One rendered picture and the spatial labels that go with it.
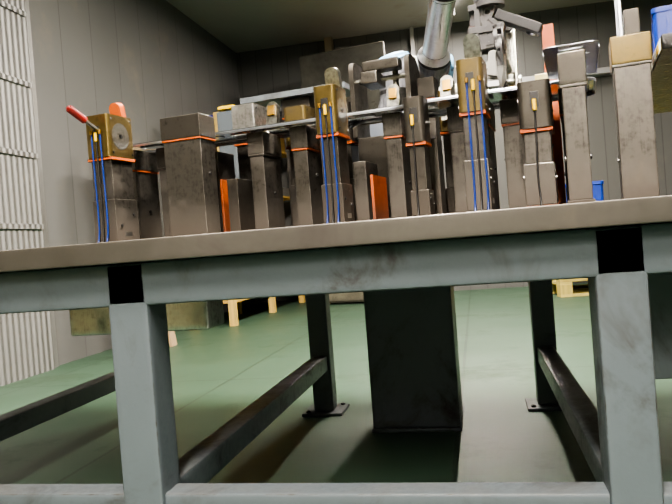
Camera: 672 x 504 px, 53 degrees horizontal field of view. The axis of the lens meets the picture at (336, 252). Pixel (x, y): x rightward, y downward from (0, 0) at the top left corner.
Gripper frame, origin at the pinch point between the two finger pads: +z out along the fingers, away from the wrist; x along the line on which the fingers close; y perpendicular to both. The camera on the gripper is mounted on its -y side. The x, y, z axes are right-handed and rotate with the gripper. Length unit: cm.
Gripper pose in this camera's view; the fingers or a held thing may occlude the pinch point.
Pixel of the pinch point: (504, 83)
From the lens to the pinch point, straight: 174.5
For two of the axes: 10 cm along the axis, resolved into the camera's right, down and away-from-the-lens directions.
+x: -3.4, 0.4, -9.4
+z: 0.8, 10.0, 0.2
